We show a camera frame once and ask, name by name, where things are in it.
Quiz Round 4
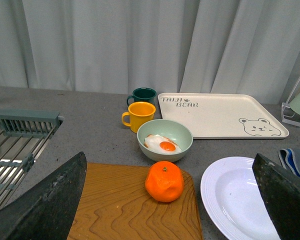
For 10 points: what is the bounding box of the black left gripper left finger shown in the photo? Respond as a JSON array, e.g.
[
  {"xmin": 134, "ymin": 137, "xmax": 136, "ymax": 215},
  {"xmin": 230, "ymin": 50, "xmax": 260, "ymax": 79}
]
[{"xmin": 0, "ymin": 152, "xmax": 87, "ymax": 240}]

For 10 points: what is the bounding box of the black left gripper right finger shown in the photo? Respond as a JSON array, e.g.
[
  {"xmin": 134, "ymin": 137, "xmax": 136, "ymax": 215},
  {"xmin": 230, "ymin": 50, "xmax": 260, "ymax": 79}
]
[{"xmin": 252, "ymin": 153, "xmax": 300, "ymax": 240}]

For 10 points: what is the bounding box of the white round plate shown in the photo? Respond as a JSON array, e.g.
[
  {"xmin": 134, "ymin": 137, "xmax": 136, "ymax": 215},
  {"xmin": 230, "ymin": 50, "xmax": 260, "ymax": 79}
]
[{"xmin": 200, "ymin": 156, "xmax": 280, "ymax": 240}]

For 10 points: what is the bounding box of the orange mandarin fruit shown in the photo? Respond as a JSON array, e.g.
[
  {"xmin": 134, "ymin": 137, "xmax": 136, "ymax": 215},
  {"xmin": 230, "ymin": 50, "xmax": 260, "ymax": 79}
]
[{"xmin": 144, "ymin": 161, "xmax": 185, "ymax": 203}]

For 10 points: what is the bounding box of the grey blue folded cloth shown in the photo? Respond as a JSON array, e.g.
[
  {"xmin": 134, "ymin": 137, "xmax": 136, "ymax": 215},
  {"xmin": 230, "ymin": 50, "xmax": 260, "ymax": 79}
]
[{"xmin": 278, "ymin": 148, "xmax": 300, "ymax": 178}]

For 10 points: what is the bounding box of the wooden cutting board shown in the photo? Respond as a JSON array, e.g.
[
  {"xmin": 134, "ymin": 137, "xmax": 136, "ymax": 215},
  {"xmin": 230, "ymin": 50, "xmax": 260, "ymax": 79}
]
[{"xmin": 67, "ymin": 163, "xmax": 203, "ymax": 240}]

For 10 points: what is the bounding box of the green sink drying rack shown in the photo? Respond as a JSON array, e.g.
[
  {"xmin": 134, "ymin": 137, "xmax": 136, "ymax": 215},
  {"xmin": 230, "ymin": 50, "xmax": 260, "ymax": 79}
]
[{"xmin": 0, "ymin": 109, "xmax": 62, "ymax": 209}]

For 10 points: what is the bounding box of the clear acrylic cup rack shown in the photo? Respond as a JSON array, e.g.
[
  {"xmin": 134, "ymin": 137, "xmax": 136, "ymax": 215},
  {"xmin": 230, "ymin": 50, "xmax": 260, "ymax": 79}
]
[{"xmin": 281, "ymin": 75, "xmax": 300, "ymax": 127}]

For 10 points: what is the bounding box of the cream bear serving tray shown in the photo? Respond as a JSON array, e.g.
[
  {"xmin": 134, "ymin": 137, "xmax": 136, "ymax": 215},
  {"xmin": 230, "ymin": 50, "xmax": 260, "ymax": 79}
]
[{"xmin": 158, "ymin": 93, "xmax": 289, "ymax": 139}]

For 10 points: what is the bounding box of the fake fried egg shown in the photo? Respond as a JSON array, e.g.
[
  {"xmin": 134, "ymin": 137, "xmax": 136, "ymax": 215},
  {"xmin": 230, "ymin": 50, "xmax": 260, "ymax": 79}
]
[{"xmin": 143, "ymin": 134, "xmax": 182, "ymax": 154}]

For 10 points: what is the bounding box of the light green bowl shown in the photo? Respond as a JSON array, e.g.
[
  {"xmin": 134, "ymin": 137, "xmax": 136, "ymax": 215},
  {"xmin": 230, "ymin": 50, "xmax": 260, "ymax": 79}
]
[{"xmin": 137, "ymin": 119, "xmax": 193, "ymax": 162}]

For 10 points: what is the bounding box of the yellow enamel mug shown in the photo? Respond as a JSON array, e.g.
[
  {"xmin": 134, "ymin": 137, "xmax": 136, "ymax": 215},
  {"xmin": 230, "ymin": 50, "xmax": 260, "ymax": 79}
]
[{"xmin": 121, "ymin": 101, "xmax": 156, "ymax": 133}]

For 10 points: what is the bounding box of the dark green enamel mug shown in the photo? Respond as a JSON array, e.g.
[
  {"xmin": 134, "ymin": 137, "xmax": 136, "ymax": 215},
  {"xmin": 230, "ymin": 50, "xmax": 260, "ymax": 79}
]
[{"xmin": 126, "ymin": 87, "xmax": 157, "ymax": 106}]

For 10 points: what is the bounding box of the white curtain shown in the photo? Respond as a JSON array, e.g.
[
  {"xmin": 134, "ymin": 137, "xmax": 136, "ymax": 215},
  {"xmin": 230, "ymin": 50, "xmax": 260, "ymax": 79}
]
[{"xmin": 0, "ymin": 0, "xmax": 300, "ymax": 104}]

